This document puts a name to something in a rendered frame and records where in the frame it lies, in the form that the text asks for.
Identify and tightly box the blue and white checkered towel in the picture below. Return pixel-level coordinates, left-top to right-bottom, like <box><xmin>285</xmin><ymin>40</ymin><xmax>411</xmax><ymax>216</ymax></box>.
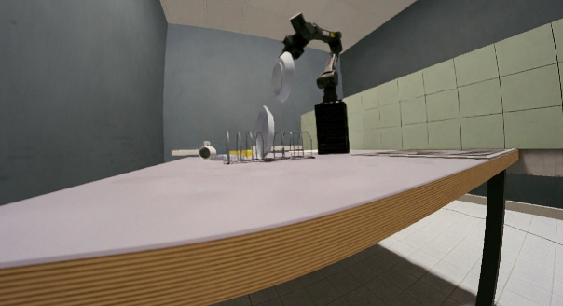
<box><xmin>209</xmin><ymin>155</ymin><xmax>244</xmax><ymax>161</ymax></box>

